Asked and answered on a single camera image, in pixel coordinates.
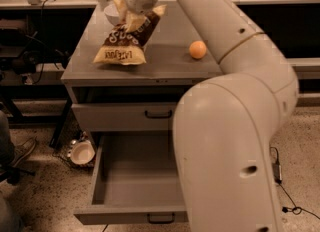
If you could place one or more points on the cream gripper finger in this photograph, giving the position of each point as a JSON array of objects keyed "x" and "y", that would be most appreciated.
[
  {"x": 134, "y": 21},
  {"x": 121, "y": 8}
]

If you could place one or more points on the brown chip bag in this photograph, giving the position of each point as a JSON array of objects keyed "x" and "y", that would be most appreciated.
[{"x": 123, "y": 48}]

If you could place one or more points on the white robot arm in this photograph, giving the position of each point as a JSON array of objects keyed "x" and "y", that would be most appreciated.
[{"x": 222, "y": 127}]

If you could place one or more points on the grey drawer cabinet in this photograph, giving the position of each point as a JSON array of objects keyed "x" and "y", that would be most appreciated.
[{"x": 168, "y": 72}]

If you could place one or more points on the closed grey upper drawer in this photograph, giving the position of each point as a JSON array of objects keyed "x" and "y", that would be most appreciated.
[{"x": 107, "y": 117}]

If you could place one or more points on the open grey lower drawer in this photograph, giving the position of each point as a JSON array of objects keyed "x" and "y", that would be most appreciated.
[{"x": 135, "y": 180}]

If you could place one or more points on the white bowl on cabinet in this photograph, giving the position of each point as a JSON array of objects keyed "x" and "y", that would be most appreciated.
[{"x": 112, "y": 14}]

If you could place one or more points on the orange fruit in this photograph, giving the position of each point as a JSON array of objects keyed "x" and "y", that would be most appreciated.
[{"x": 197, "y": 49}]

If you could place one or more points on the white bowl on floor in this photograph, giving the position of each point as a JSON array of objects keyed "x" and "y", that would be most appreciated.
[{"x": 82, "y": 153}]

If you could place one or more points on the grey shoe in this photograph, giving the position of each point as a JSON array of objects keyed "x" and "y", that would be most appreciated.
[{"x": 23, "y": 150}]

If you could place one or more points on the black power adapter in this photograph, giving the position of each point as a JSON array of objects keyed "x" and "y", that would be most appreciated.
[{"x": 277, "y": 172}]

